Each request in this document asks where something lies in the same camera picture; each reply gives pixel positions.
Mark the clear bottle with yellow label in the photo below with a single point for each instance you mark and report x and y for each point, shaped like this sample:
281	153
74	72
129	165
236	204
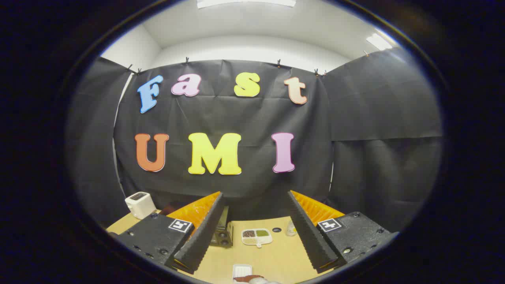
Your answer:
291	230

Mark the ceiling light panel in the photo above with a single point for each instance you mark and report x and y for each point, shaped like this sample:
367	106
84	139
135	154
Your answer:
244	3
378	41

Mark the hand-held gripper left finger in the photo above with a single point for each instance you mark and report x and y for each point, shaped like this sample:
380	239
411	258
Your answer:
205	236

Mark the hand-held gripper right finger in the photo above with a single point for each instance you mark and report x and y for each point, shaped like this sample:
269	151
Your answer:
311	236

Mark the white rectangular tray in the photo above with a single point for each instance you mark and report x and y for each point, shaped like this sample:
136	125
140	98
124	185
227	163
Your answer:
241	270

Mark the white divided dish with beans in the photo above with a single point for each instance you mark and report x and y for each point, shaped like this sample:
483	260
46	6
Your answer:
256	238

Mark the white bread toaster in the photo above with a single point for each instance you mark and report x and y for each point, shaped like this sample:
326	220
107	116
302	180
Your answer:
142	206

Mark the black toaster oven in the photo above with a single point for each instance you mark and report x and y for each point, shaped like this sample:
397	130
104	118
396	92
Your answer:
223	236

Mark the red meat piece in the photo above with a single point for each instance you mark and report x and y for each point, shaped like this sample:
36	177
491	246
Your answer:
246	278

